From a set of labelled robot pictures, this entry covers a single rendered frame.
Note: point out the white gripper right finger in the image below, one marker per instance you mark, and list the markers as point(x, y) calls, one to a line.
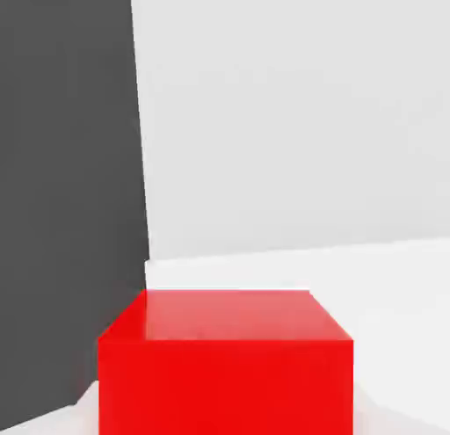
point(381, 422)

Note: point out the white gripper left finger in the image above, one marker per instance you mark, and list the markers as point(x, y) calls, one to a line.
point(70, 422)

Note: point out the small red cube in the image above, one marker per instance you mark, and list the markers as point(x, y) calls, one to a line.
point(225, 378)

